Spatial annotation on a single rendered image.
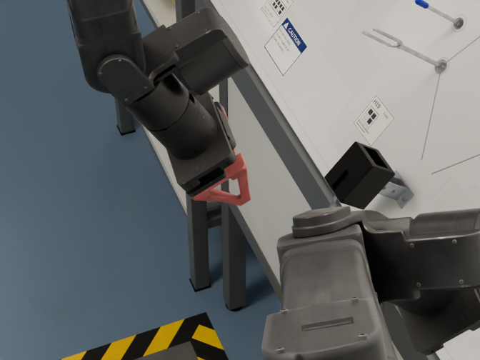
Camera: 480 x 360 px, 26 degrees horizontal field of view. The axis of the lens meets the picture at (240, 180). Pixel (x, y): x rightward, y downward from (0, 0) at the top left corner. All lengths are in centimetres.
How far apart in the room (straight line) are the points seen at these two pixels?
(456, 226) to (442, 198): 53
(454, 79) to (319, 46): 25
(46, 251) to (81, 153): 33
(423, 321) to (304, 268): 23
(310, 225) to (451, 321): 18
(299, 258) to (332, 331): 31
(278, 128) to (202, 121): 45
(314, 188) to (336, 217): 70
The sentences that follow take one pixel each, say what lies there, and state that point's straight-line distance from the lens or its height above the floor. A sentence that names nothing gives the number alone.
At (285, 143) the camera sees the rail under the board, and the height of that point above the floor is 85.
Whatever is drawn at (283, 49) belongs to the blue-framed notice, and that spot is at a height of 91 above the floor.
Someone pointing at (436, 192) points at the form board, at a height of 96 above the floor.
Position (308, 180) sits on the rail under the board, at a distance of 142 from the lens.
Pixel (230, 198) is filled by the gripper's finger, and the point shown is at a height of 106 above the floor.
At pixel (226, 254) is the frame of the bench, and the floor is 19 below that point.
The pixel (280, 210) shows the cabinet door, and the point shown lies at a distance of 173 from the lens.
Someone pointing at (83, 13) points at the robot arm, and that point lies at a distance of 92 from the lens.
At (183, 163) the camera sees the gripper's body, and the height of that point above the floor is 112.
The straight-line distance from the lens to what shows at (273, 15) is 156.
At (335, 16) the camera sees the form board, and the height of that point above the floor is 99.
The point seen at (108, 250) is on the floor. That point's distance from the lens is 246.
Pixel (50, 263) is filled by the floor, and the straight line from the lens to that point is 246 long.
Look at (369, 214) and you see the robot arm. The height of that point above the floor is 130.
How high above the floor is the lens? 188
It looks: 46 degrees down
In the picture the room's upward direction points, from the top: straight up
